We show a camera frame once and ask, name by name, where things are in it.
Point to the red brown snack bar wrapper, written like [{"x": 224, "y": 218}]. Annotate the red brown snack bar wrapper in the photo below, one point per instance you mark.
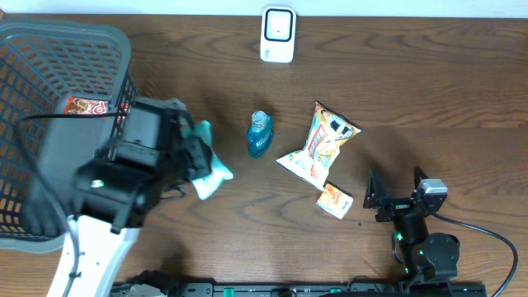
[{"x": 83, "y": 106}]

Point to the blue mouthwash bottle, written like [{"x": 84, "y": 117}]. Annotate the blue mouthwash bottle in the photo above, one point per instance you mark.
[{"x": 259, "y": 134}]

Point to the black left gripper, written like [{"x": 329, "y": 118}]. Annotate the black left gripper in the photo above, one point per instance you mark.
[{"x": 200, "y": 161}]

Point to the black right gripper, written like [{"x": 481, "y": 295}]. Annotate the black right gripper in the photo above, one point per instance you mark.
[{"x": 396, "y": 207}]

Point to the yellow chips bag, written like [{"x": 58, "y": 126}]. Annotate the yellow chips bag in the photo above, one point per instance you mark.
[{"x": 328, "y": 132}]

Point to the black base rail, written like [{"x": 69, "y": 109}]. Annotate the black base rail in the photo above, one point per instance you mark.
[{"x": 156, "y": 283}]

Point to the small orange snack packet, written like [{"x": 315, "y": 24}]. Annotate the small orange snack packet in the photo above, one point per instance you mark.
[{"x": 335, "y": 201}]

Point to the teal tissue pack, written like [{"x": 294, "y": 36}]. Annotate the teal tissue pack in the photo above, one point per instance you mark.
[{"x": 206, "y": 186}]

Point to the grey plastic shopping basket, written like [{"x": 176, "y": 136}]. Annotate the grey plastic shopping basket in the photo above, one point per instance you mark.
[{"x": 43, "y": 63}]

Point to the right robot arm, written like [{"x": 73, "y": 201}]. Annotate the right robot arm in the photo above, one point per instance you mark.
[{"x": 426, "y": 256}]

